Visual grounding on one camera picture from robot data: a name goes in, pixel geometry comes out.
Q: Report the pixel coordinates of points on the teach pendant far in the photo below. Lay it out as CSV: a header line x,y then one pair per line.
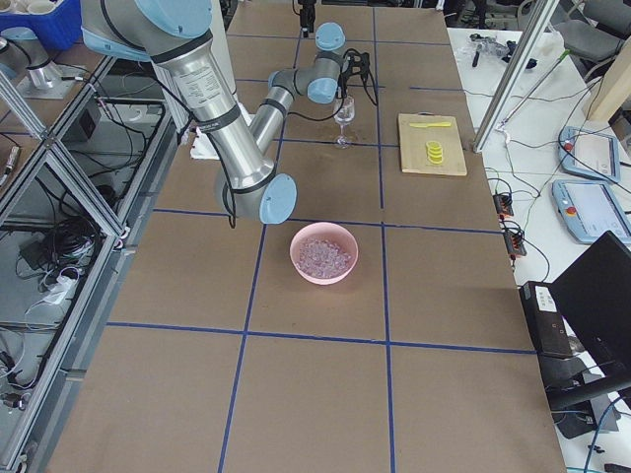
x,y
590,154

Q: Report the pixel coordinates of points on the black laptop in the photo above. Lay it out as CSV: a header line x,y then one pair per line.
x,y
593,294

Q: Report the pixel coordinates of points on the teach pendant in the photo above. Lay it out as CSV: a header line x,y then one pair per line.
x,y
590,154
589,209

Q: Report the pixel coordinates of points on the clear ice cube pile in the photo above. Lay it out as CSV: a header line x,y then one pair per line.
x,y
323,258

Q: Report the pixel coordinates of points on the clear wine glass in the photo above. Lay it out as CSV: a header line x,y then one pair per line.
x,y
344,114

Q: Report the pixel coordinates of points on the bamboo cutting board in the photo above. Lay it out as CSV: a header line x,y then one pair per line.
x,y
412,146

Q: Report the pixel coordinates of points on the orange relay board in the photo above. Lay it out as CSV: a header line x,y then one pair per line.
x,y
503,203
514,242

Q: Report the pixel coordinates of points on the teach pendant near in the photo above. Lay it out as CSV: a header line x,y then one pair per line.
x,y
589,209

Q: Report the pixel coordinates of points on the aluminium profile post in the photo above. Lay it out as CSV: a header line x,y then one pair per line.
x,y
539,19

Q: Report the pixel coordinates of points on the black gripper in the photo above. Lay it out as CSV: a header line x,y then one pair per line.
x,y
343,84

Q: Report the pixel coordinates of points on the orange relay board near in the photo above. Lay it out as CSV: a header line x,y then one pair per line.
x,y
514,242

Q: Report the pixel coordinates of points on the black box with label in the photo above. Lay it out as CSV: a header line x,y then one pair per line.
x,y
545,323

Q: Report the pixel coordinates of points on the blue plastic crate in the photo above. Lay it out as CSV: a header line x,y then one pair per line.
x,y
58,29

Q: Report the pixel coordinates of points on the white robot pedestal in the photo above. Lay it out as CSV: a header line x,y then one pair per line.
x,y
201,147

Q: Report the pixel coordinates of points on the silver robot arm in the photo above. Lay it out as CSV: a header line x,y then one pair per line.
x,y
177,36

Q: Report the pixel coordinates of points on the orange relay board far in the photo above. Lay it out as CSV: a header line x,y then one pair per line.
x,y
503,203

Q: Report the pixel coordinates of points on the pink ribbed bowl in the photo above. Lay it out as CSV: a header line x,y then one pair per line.
x,y
325,230

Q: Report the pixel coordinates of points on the yellow plastic knife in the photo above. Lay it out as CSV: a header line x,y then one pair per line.
x,y
425,125

